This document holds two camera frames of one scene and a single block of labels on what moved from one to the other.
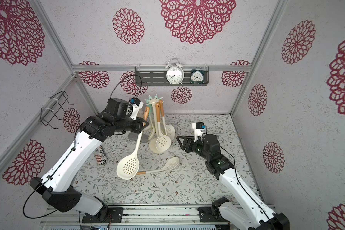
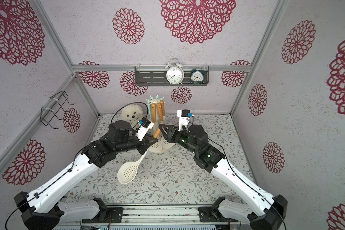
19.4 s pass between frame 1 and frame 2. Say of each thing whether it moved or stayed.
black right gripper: moved
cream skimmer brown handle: moved
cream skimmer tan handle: moved
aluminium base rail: stayed
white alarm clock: stayed
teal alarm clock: stayed
